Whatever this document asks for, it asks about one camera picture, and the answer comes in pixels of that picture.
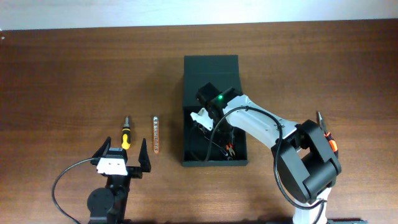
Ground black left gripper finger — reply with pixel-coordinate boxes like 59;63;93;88
138;138;152;172
92;136;111;158

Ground silver ring spanner wrench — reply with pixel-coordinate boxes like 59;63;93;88
197;124;235;161

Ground orange black handled pliers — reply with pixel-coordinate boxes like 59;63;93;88
316;111;338;157

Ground red handled small cutters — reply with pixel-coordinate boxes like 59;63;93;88
226;143;236;157

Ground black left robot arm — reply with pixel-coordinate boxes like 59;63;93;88
86;137;151;223

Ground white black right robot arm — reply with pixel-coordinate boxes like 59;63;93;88
191;83;342;223

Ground yellow black screwdriver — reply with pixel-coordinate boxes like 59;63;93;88
121;116;131;150

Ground black open storage box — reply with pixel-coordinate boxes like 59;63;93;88
182;55;248;167

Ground orange socket bit rail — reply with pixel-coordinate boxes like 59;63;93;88
152;116;159;154

